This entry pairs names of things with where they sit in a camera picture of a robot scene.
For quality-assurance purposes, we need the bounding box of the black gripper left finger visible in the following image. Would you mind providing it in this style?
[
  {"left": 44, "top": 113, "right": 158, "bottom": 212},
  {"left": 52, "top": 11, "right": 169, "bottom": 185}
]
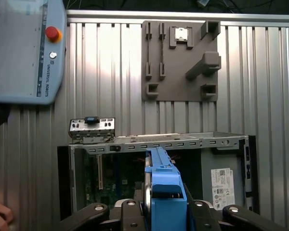
[{"left": 59, "top": 199, "right": 147, "bottom": 231}]

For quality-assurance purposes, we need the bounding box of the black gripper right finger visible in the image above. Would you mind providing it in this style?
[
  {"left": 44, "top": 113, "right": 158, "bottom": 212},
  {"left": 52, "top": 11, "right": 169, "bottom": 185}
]
[{"left": 189, "top": 199, "right": 289, "bottom": 231}]

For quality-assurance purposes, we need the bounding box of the hard disk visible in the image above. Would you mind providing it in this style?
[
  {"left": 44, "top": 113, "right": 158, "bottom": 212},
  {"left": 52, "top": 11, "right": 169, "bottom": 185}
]
[{"left": 144, "top": 147, "right": 196, "bottom": 231}]

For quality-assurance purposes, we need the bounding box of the green motherboard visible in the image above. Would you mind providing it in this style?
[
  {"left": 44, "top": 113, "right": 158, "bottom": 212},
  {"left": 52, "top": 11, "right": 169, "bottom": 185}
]
[{"left": 83, "top": 154, "right": 147, "bottom": 207}]

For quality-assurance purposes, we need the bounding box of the grey power supply unit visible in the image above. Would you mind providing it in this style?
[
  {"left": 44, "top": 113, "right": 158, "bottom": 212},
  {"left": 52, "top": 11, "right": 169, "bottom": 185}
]
[{"left": 201, "top": 150, "right": 246, "bottom": 212}]

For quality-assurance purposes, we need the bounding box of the black latch with teal button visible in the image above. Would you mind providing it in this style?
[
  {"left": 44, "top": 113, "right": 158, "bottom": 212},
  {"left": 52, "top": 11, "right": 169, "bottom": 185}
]
[{"left": 84, "top": 116, "right": 99, "bottom": 125}]

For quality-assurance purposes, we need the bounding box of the black PC case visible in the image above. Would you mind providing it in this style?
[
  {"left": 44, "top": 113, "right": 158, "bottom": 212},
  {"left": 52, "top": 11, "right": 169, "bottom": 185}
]
[{"left": 57, "top": 131, "right": 257, "bottom": 217}]

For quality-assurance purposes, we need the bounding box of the grey parts rack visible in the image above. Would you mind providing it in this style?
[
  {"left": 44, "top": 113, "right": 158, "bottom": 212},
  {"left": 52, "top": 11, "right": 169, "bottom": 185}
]
[{"left": 141, "top": 20, "right": 222, "bottom": 102}]

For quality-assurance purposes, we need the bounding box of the pale blue teach pendant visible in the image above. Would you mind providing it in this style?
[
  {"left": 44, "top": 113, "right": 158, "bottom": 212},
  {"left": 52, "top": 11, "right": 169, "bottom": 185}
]
[{"left": 0, "top": 0, "right": 67, "bottom": 105}]

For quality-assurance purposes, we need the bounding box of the thin RAM stick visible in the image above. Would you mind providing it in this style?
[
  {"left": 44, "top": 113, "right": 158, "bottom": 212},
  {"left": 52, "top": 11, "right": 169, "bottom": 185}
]
[{"left": 160, "top": 36, "right": 166, "bottom": 65}]

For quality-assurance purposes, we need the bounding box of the silver CPU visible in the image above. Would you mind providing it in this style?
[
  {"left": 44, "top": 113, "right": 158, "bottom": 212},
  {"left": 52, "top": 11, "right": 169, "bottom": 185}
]
[{"left": 174, "top": 27, "right": 189, "bottom": 42}]

